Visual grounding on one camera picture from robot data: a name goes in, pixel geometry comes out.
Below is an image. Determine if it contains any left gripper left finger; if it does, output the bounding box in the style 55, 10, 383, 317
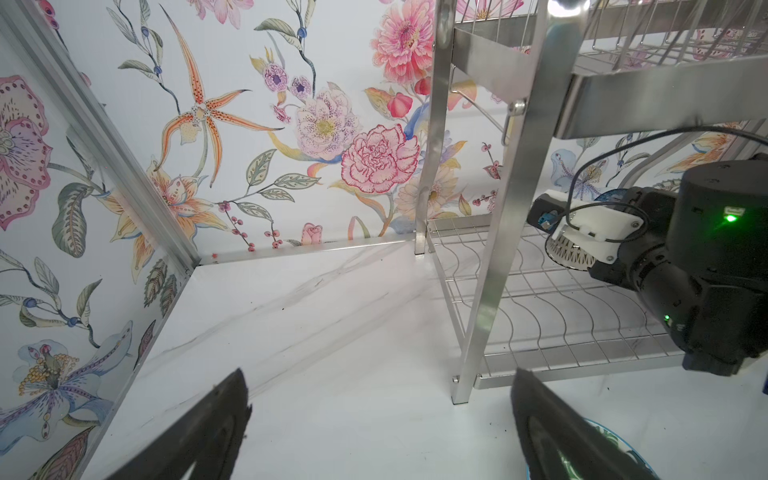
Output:
110, 369, 252, 480

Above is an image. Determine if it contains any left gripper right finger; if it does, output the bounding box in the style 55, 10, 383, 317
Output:
511, 369, 657, 479

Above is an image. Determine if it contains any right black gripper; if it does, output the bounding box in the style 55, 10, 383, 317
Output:
588, 187, 677, 288

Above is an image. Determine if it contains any white red-patterned bowl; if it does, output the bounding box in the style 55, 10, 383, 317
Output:
545, 235, 596, 271

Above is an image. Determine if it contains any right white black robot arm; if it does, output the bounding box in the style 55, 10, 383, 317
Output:
588, 153, 767, 376

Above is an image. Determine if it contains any steel two-tier dish rack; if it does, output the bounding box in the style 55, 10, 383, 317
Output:
416, 1, 767, 404

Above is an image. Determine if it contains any blue-rimmed leaf bowl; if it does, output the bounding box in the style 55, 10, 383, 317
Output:
521, 417, 658, 479

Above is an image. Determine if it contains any left aluminium frame post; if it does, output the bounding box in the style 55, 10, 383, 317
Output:
1, 1, 201, 274

